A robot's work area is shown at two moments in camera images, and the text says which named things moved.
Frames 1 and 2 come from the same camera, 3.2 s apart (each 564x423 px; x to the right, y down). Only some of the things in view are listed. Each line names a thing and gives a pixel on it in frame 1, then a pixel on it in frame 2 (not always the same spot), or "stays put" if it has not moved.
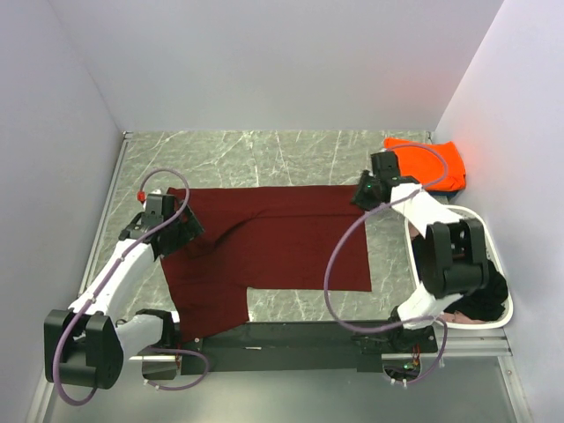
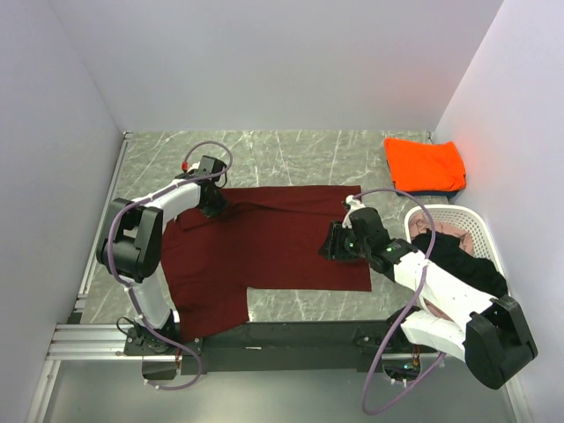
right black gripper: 359,198 -> 332,248
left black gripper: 189,229 -> 216,209
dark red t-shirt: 311,238 stays put
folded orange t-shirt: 436,166 stays put
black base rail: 293,347 stays put
